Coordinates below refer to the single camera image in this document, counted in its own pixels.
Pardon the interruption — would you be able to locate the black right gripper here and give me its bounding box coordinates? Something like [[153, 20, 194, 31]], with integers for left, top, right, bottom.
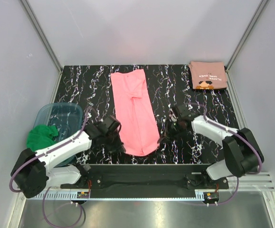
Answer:
[[158, 118, 184, 144]]

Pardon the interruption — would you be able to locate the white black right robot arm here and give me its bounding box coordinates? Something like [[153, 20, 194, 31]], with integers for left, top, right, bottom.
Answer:
[[158, 114, 264, 188]]

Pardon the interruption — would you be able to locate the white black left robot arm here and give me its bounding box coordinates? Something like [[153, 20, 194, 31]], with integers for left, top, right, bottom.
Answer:
[[9, 122, 123, 199]]

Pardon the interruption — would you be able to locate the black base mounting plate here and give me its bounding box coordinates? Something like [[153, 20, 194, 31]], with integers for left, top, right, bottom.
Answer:
[[61, 164, 229, 193]]

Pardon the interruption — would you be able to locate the teal plastic bin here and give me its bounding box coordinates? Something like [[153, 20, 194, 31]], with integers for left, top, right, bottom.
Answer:
[[33, 103, 83, 156]]

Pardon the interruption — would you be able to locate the folded dusty pink printed t-shirt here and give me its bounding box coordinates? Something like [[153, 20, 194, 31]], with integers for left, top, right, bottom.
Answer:
[[189, 61, 228, 90]]

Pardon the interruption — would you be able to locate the green t-shirt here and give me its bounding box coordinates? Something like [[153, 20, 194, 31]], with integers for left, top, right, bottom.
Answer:
[[26, 124, 58, 152]]

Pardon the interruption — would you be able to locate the white slotted cable duct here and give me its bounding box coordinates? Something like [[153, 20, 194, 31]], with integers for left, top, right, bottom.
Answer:
[[32, 190, 204, 201]]

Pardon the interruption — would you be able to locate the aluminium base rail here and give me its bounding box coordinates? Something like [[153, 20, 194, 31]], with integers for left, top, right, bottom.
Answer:
[[238, 172, 275, 191]]

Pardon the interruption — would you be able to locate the left aluminium frame post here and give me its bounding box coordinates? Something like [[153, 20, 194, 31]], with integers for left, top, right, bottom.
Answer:
[[18, 0, 64, 72]]

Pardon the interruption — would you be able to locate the aluminium frame post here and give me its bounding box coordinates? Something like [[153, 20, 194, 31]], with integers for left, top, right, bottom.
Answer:
[[18, 0, 64, 72], [225, 0, 270, 73]]

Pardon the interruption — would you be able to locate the right aluminium frame post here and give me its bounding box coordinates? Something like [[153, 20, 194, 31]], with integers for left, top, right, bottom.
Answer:
[[225, 0, 270, 73]]

